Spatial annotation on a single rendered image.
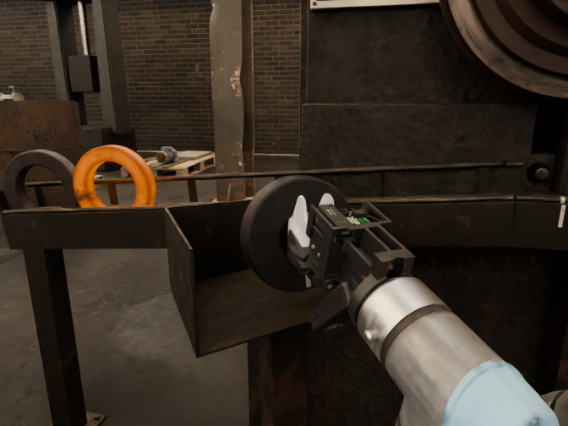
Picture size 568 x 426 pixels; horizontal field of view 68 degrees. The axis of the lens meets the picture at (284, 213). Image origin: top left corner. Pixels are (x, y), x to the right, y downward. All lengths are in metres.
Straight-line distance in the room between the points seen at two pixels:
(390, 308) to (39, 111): 2.87
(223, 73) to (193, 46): 4.03
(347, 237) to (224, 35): 3.21
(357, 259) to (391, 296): 0.06
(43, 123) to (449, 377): 2.93
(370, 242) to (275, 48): 6.76
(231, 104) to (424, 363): 3.28
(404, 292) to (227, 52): 3.26
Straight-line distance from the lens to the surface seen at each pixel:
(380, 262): 0.38
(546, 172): 0.97
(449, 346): 0.34
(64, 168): 1.08
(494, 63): 0.82
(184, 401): 1.42
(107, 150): 1.00
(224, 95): 3.54
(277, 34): 7.14
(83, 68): 6.14
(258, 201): 0.52
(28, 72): 9.30
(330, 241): 0.42
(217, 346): 0.54
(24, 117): 3.09
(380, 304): 0.37
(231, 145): 3.54
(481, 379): 0.33
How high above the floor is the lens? 0.88
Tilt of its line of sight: 15 degrees down
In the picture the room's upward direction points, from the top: straight up
